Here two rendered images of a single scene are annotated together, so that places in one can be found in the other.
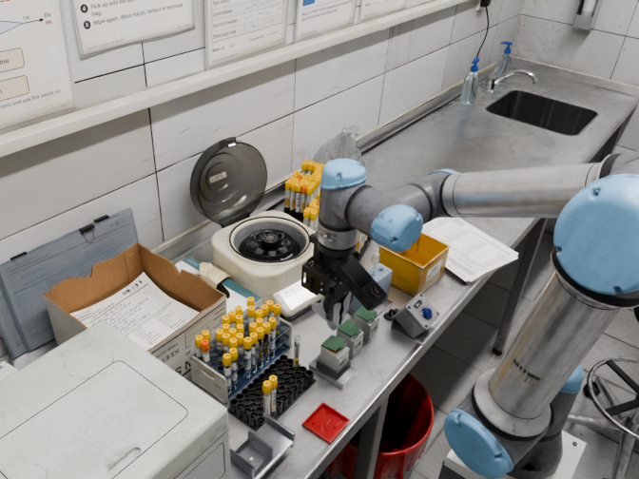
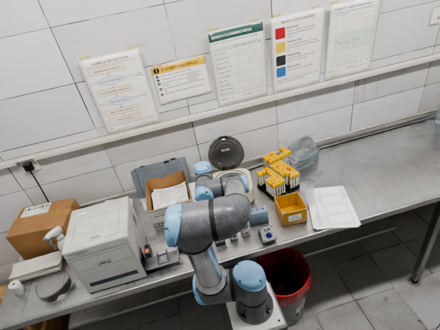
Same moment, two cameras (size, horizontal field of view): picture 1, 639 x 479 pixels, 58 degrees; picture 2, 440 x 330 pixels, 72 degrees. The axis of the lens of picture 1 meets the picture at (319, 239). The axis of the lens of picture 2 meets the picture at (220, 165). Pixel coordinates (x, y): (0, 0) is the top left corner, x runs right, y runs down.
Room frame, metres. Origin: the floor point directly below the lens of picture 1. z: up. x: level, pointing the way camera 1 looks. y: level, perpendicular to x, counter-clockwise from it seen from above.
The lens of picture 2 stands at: (0.23, -0.87, 2.10)
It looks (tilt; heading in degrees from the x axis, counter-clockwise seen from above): 35 degrees down; 49
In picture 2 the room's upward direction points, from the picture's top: 11 degrees counter-clockwise
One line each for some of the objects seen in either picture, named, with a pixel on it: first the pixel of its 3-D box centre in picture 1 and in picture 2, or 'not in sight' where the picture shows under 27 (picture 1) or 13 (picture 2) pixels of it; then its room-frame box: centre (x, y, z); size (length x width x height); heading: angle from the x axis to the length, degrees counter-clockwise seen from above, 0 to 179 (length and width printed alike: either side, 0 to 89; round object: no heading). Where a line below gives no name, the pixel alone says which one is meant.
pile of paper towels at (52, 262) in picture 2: not in sight; (36, 267); (0.18, 0.63, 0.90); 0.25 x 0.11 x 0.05; 146
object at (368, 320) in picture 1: (365, 324); (244, 229); (0.99, -0.12, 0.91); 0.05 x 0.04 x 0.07; 56
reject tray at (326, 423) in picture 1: (326, 422); not in sight; (0.73, -0.04, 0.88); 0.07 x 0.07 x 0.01; 56
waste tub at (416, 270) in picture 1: (412, 261); (290, 209); (1.22, -0.24, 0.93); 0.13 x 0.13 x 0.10; 52
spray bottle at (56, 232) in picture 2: not in sight; (63, 246); (0.33, 0.52, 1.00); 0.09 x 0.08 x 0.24; 56
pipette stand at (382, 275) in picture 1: (371, 291); (258, 217); (1.08, -0.13, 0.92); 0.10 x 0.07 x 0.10; 140
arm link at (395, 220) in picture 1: (391, 216); (207, 189); (0.82, -0.12, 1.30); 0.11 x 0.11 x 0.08; 44
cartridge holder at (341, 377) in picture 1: (333, 366); (219, 240); (0.86, -0.05, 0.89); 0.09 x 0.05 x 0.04; 56
